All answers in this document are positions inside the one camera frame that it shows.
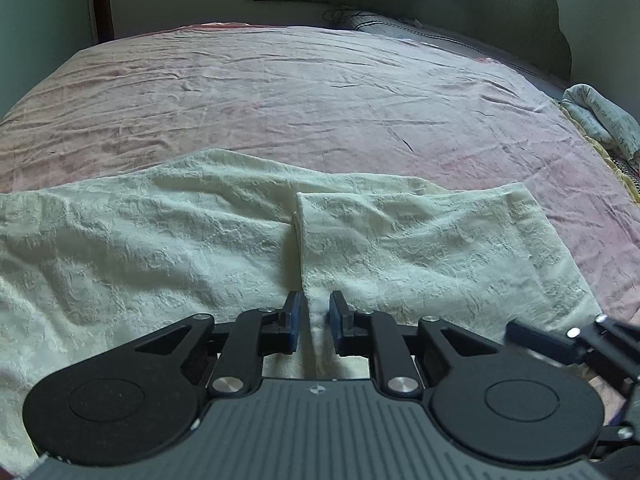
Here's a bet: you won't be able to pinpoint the cream embroidered pants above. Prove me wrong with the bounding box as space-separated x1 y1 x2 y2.
1 150 600 472

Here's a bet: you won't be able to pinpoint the light folded blanket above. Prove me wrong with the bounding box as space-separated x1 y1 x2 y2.
560 84 639 164

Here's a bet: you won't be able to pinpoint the pink bed sheet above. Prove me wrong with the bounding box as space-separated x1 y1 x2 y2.
1 24 639 322

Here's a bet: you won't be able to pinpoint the grey patterned pillow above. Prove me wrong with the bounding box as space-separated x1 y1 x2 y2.
323 6 567 100

